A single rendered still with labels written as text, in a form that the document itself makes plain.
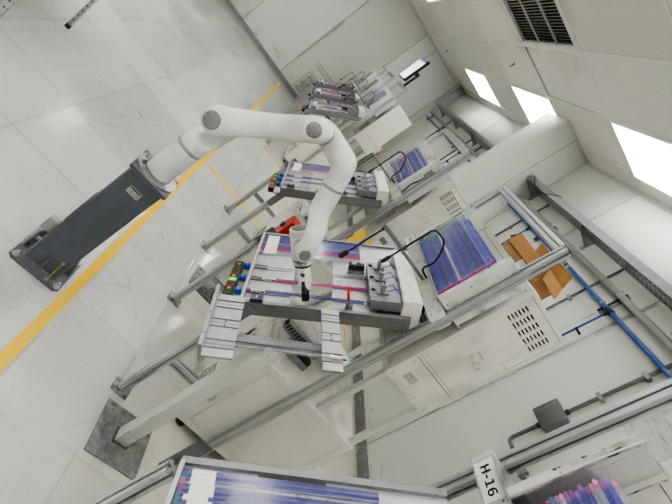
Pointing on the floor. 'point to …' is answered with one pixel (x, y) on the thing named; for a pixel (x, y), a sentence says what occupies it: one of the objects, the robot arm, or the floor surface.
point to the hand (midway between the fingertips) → (305, 295)
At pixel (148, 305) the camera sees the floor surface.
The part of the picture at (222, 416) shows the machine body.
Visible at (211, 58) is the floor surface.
